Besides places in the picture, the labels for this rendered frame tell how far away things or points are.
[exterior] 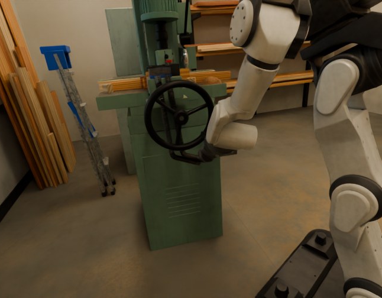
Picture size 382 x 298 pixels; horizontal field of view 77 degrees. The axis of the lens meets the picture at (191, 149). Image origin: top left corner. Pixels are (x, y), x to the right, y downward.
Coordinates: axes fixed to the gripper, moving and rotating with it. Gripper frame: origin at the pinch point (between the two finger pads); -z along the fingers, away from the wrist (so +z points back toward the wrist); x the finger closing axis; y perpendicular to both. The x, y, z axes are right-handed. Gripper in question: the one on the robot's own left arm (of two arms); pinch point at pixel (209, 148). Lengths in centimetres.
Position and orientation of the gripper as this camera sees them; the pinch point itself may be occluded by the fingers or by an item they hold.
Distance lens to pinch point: 85.5
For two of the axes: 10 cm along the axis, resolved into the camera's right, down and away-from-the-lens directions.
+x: 6.2, -7.5, 2.2
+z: 1.5, -1.6, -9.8
